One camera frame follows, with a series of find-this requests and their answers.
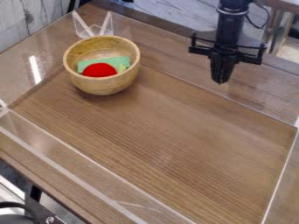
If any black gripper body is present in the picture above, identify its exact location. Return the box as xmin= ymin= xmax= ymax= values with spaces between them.
xmin=188 ymin=32 xmax=267 ymax=65

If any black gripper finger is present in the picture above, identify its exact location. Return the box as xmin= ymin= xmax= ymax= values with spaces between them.
xmin=210 ymin=55 xmax=223 ymax=83
xmin=222 ymin=55 xmax=236 ymax=83

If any red round fruit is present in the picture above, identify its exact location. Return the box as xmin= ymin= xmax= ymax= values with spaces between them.
xmin=82 ymin=63 xmax=118 ymax=78

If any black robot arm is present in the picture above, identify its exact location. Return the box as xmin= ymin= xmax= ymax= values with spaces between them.
xmin=188 ymin=0 xmax=267 ymax=84

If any metal table leg background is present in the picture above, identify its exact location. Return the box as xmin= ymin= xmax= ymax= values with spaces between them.
xmin=263 ymin=9 xmax=295 ymax=55

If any green sponge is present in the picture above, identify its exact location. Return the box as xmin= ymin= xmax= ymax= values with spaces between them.
xmin=78 ymin=56 xmax=131 ymax=75

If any wooden bowl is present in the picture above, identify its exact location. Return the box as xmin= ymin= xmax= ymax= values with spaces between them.
xmin=63 ymin=36 xmax=140 ymax=95

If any black table leg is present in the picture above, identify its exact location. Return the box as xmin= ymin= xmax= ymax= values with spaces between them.
xmin=24 ymin=185 xmax=66 ymax=224

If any clear acrylic tray wall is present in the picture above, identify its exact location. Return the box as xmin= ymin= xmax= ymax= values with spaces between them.
xmin=0 ymin=100 xmax=196 ymax=224

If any black cable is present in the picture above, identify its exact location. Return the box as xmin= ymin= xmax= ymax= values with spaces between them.
xmin=0 ymin=200 xmax=28 ymax=217

